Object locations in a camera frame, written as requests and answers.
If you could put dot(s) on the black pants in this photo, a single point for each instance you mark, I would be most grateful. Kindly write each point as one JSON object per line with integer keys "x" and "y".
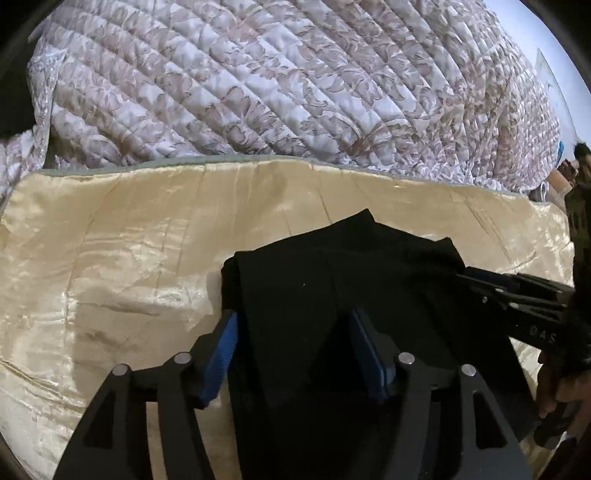
{"x": 300, "y": 300}

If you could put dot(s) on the person's right hand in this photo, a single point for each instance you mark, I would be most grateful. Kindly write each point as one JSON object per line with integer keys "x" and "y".
{"x": 568, "y": 385}

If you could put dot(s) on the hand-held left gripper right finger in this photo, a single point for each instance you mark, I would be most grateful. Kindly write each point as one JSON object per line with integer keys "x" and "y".
{"x": 369, "y": 355}

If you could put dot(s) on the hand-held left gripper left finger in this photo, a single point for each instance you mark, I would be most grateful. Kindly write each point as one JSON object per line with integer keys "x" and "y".
{"x": 221, "y": 360}

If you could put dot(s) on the floral quilted bedspread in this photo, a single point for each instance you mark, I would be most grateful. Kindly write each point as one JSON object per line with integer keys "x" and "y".
{"x": 231, "y": 83}

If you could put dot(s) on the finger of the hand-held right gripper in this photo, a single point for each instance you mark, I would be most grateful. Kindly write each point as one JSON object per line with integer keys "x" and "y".
{"x": 517, "y": 307}
{"x": 508, "y": 280}

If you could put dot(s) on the cardboard box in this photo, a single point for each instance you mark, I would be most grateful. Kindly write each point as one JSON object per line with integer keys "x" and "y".
{"x": 561, "y": 177}

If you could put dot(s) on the golden satin blanket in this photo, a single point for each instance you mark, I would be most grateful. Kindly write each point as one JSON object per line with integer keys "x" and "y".
{"x": 115, "y": 240}

